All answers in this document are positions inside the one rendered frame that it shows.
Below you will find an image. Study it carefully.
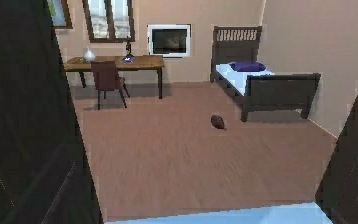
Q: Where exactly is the dark brown bed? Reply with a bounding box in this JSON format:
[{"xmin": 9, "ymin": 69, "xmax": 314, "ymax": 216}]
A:
[{"xmin": 209, "ymin": 25, "xmax": 322, "ymax": 123}]

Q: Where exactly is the brown ball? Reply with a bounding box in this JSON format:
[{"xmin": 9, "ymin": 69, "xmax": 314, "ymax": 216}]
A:
[{"xmin": 210, "ymin": 114, "xmax": 227, "ymax": 131}]

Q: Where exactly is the dark brown chair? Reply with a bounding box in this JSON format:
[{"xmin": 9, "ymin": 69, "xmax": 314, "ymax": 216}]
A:
[{"xmin": 90, "ymin": 60, "xmax": 131, "ymax": 111}]

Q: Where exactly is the dark brown door frame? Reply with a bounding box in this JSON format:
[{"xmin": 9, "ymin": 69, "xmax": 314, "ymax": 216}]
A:
[{"xmin": 315, "ymin": 65, "xmax": 358, "ymax": 224}]

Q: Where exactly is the brown wooden desk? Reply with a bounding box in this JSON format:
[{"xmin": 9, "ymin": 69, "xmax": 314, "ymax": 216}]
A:
[{"xmin": 63, "ymin": 54, "xmax": 166, "ymax": 100}]

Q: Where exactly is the purple pillow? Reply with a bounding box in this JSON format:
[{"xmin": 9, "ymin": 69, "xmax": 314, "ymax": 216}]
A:
[{"xmin": 229, "ymin": 61, "xmax": 267, "ymax": 73}]

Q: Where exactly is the black desk lamp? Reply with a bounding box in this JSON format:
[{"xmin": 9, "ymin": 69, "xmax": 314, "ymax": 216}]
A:
[{"xmin": 124, "ymin": 39, "xmax": 135, "ymax": 58}]

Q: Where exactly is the white vase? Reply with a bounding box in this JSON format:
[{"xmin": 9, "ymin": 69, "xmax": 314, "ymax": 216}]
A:
[{"xmin": 83, "ymin": 46, "xmax": 97, "ymax": 63}]

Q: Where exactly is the brown framed wall picture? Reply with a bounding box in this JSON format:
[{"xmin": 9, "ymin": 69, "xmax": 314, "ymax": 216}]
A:
[{"xmin": 47, "ymin": 0, "xmax": 74, "ymax": 30}]

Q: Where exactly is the dark brown room door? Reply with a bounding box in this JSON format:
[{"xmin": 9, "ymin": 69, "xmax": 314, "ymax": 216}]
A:
[{"xmin": 0, "ymin": 0, "xmax": 104, "ymax": 224}]

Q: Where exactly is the white framed wall picture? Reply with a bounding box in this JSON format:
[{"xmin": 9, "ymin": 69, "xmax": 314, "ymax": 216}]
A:
[{"xmin": 147, "ymin": 23, "xmax": 192, "ymax": 59}]

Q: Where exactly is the brown framed window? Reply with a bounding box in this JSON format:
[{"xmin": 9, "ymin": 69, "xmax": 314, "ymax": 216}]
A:
[{"xmin": 82, "ymin": 0, "xmax": 137, "ymax": 44}]

